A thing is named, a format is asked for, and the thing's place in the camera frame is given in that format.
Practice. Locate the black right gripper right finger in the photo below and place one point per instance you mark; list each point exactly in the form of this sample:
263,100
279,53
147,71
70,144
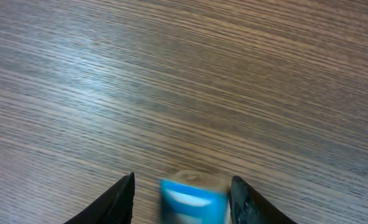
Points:
250,207

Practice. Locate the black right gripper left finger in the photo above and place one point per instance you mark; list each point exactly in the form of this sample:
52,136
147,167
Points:
114,206

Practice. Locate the block with blue D top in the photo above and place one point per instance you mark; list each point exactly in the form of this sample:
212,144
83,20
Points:
194,197

